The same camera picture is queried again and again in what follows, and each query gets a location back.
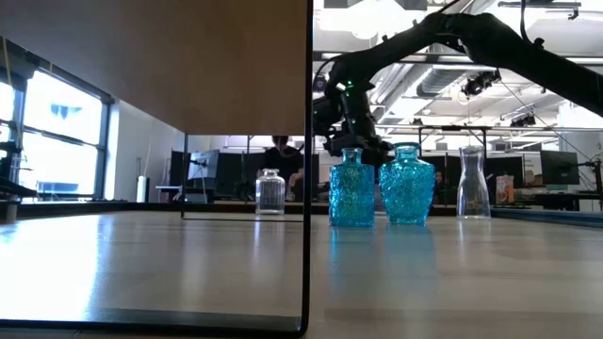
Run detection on tall clear glass carafe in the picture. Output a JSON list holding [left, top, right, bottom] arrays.
[[455, 144, 493, 219]]

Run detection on blue bulbous textured glass vase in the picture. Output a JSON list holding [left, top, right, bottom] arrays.
[[378, 141, 437, 226]]

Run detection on black ceiling-hung camera rig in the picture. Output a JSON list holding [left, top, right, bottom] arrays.
[[460, 69, 502, 99]]

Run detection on white cylinder roll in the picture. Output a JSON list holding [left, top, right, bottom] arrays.
[[136, 174, 151, 204]]

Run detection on clear faceted round glass jar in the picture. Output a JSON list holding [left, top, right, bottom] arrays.
[[254, 168, 287, 217]]

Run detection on wooden shelf black metal legs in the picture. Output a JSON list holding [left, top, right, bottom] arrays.
[[0, 0, 316, 339]]

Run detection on silver ventilation duct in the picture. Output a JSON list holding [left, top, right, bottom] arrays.
[[414, 65, 465, 99]]

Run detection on colourful snack bag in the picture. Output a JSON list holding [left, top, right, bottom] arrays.
[[495, 174, 516, 205]]

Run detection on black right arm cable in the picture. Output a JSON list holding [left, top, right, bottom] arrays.
[[517, 0, 546, 48]]

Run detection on black computer monitor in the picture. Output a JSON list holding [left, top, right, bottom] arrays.
[[540, 149, 581, 186]]

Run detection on black aluminium rig frame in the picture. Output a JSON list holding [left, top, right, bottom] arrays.
[[376, 122, 603, 208]]

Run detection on grey computer monitor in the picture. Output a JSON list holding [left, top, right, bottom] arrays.
[[187, 149, 221, 183]]

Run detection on person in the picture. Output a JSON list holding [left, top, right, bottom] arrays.
[[432, 169, 454, 206], [261, 135, 305, 202]]

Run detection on large window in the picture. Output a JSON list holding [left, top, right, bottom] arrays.
[[0, 40, 117, 202]]

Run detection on blue cylindrical textured glass vase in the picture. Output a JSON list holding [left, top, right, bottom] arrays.
[[328, 147, 377, 229]]

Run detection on black aluminium table frame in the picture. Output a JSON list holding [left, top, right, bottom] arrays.
[[0, 200, 603, 231]]

